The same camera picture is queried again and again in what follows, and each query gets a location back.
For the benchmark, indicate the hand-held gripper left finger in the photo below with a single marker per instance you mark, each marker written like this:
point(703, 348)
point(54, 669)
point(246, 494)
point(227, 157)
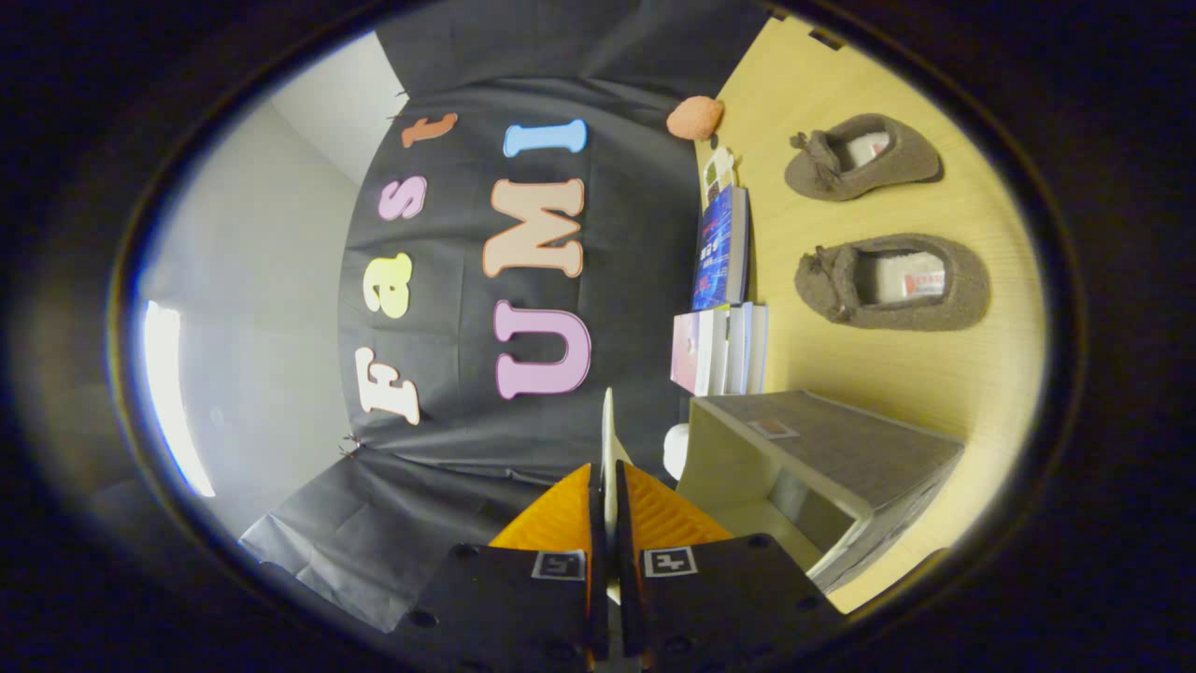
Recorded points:
point(523, 598)

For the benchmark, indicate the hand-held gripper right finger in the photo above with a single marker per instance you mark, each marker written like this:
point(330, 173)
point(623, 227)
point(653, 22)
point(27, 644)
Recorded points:
point(719, 598)

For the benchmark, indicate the white storage box door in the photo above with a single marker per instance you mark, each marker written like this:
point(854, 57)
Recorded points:
point(608, 430)

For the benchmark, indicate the brown fuzzy slipper shoe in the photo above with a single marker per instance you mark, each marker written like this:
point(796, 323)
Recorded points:
point(841, 182)
point(934, 308)

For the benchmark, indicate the white rounded object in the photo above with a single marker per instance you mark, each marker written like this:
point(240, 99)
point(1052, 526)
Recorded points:
point(676, 451)

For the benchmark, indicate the white book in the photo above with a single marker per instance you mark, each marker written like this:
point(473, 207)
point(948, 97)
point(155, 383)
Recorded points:
point(749, 348)
point(713, 350)

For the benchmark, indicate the black backdrop cloth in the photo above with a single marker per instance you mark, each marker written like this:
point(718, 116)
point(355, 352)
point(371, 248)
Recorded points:
point(645, 280)

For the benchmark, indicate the blue book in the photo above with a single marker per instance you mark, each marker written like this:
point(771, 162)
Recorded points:
point(718, 248)

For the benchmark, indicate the white printed leaflet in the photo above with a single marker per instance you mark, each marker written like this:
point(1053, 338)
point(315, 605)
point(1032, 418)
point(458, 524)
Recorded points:
point(719, 173)

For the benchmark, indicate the orange fuzzy sponge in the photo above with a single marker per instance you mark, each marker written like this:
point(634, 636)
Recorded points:
point(696, 118)

